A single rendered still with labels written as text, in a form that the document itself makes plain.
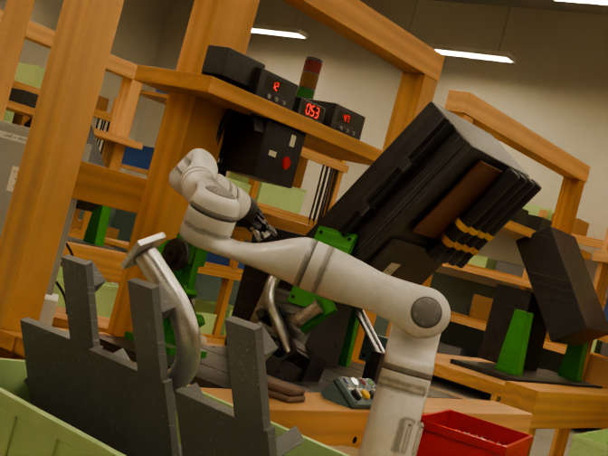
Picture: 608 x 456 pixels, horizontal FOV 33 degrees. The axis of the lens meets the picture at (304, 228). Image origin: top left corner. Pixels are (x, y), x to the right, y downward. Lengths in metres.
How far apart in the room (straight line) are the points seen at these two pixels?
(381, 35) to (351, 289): 1.45
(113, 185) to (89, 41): 0.40
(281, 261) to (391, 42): 1.48
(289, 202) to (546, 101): 4.37
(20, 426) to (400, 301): 0.78
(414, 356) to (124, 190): 0.97
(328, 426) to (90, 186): 0.80
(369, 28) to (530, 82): 9.41
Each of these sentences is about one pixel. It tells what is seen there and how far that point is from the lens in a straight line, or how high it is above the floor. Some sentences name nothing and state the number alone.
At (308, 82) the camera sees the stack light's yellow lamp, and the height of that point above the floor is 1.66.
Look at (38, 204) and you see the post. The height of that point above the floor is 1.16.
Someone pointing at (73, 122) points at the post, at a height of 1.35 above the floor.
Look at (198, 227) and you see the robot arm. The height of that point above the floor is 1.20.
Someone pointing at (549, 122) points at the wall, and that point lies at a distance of 12.18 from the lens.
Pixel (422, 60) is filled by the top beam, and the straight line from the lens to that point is 3.33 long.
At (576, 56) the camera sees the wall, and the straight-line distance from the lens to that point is 12.30.
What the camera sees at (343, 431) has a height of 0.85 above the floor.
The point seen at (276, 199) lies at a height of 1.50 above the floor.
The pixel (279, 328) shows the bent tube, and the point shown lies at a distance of 2.43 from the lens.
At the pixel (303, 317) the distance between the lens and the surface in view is 2.41.
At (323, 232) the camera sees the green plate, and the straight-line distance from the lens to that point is 2.52.
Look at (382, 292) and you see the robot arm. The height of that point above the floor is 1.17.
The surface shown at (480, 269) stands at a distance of 11.46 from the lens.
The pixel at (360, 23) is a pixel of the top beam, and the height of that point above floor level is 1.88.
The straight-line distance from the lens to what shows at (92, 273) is 1.30.
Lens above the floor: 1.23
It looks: 1 degrees up
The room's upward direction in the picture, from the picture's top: 15 degrees clockwise
